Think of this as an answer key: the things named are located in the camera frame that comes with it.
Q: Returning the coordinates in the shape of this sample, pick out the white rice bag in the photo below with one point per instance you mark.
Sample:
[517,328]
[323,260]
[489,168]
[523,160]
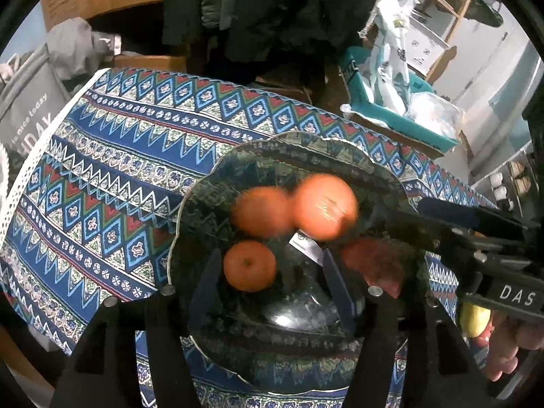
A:
[393,51]

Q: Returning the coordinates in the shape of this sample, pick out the white basket crate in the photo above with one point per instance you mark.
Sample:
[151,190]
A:
[425,49]

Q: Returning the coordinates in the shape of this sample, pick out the yellow pear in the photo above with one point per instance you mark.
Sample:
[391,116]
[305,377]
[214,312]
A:
[474,318]

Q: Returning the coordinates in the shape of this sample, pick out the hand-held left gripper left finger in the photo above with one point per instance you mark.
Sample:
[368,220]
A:
[206,289]

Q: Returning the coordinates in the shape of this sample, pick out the red apple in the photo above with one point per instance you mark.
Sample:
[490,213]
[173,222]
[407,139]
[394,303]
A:
[374,263]

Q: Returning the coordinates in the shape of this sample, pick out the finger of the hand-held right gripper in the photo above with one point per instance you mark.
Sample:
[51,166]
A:
[450,214]
[425,231]

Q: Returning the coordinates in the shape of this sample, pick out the large orange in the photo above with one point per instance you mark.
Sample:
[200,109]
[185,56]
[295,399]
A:
[325,206]

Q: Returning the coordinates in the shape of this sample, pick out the clear plastic bags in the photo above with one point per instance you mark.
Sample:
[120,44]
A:
[437,112]

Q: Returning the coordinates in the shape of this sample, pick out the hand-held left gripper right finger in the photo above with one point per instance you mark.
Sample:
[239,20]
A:
[338,289]

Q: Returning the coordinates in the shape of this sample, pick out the dark green glass bowl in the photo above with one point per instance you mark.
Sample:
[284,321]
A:
[272,165]

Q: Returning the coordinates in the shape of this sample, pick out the wooden shelf rack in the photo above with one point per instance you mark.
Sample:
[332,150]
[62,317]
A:
[442,4]

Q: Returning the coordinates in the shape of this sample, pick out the pale blue door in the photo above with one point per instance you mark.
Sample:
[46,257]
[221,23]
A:
[488,76]

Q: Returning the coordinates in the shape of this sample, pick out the small orange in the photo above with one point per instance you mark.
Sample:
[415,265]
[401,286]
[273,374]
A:
[248,265]

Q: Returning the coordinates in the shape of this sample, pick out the person's right hand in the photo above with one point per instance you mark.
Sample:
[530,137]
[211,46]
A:
[503,348]

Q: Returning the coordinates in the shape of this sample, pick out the teal plastic crate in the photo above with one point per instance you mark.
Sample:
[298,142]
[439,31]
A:
[357,80]

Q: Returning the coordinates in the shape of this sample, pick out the blue patterned tablecloth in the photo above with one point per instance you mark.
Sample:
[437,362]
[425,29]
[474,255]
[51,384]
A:
[106,144]

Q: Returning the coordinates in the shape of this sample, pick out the grey backpack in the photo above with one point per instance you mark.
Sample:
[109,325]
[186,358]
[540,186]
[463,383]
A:
[484,10]

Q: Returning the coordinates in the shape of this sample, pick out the grey printed bag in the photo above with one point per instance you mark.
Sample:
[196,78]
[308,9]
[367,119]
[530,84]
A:
[29,102]

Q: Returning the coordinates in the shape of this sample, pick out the medium orange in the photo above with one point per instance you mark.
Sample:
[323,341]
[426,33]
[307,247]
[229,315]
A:
[261,212]

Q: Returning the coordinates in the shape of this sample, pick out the black hooded coat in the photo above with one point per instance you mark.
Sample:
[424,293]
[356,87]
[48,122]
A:
[276,17]

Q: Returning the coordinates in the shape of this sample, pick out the wooden drawer box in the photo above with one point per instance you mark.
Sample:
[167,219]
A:
[148,61]

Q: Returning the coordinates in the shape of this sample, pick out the shoe rack with shoes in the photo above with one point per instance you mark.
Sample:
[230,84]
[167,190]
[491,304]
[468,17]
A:
[510,178]

